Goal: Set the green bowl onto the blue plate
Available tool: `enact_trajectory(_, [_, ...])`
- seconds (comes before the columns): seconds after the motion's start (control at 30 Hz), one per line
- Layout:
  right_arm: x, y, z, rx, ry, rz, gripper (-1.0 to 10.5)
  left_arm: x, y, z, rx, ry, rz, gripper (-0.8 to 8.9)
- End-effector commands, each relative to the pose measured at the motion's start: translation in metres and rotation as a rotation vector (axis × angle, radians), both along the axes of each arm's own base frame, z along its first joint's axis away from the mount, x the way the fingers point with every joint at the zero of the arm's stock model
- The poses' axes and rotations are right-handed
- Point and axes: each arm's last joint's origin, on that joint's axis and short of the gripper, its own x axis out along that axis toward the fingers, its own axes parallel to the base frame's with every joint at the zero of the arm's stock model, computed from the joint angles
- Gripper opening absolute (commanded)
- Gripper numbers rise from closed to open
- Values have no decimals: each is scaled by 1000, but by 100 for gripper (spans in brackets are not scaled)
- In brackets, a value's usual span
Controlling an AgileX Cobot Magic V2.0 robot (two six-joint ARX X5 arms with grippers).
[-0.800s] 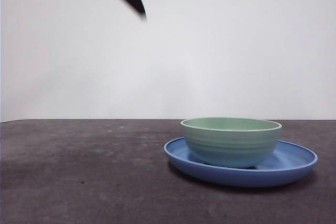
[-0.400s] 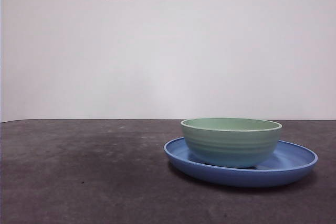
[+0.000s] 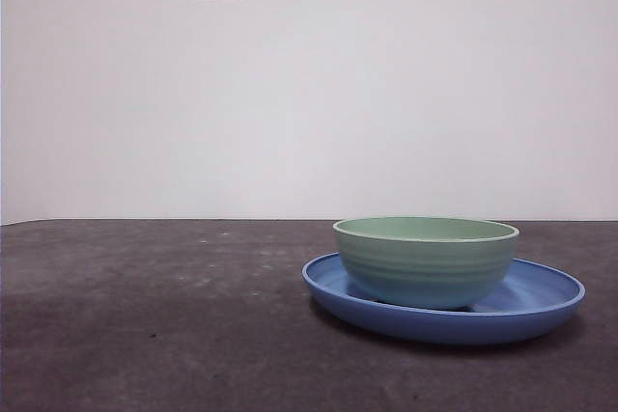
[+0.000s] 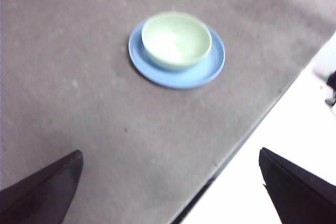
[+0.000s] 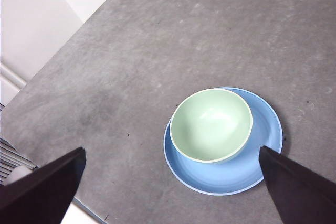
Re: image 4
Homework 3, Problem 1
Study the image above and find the blue round plate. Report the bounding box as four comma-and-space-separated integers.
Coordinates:
128, 19, 226, 90

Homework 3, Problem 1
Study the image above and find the green ribbed bowl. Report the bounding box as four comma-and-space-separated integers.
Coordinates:
141, 10, 213, 72

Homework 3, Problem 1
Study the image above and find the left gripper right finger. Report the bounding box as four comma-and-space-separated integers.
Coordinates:
259, 147, 336, 224

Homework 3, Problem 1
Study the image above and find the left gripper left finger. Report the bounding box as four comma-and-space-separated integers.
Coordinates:
0, 150, 84, 224

